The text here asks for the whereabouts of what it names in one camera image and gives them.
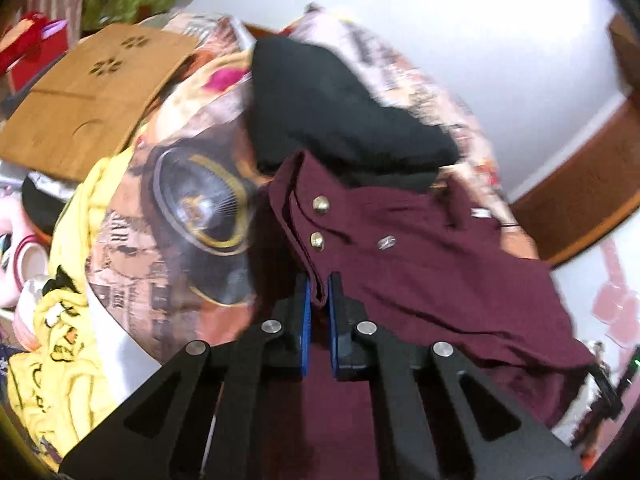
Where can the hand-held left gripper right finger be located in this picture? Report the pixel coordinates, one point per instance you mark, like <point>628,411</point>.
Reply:
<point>336,340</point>

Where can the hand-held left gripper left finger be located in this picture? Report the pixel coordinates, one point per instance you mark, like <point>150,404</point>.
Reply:
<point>306,330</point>

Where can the maroon button shirt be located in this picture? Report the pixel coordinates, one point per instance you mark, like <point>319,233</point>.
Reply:
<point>425,270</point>

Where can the printed blanket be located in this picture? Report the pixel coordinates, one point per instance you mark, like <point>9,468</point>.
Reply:
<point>190,240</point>

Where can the black garment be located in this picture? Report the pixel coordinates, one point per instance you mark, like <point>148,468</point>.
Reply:
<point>330,110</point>

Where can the yellow printed cloth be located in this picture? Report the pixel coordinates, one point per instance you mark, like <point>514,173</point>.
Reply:
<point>65,360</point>

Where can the pink white mug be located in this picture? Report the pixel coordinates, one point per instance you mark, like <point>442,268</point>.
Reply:
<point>32,265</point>
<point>27,315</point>

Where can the wooden lap desk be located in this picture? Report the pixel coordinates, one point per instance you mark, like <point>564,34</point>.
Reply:
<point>75,110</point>

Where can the red box with purple lid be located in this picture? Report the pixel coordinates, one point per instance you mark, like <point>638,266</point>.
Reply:
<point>42,57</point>

